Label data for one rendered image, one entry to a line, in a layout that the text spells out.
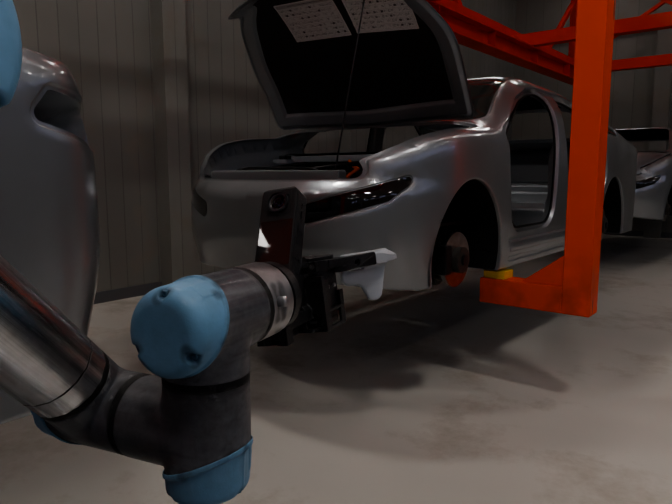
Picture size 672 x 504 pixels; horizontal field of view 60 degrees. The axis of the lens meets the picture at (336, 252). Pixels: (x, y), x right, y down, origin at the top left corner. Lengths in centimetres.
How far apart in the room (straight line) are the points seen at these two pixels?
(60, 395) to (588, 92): 334
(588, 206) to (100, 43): 496
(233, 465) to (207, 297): 15
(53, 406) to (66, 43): 603
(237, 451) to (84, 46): 619
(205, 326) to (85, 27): 623
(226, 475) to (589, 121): 326
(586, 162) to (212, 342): 324
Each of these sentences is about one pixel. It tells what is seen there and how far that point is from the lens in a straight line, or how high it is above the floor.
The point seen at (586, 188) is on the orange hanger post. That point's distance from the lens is 359.
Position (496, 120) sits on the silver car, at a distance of 380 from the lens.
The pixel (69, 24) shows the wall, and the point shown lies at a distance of 655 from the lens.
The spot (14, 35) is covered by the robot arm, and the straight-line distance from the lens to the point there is 30.
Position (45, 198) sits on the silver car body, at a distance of 160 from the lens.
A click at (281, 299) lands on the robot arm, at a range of 54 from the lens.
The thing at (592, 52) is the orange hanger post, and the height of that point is 200.
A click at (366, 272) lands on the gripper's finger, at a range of 69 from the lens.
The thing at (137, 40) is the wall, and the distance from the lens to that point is 691.
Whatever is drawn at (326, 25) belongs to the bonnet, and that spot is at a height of 224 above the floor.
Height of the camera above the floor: 134
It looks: 8 degrees down
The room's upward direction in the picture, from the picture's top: straight up
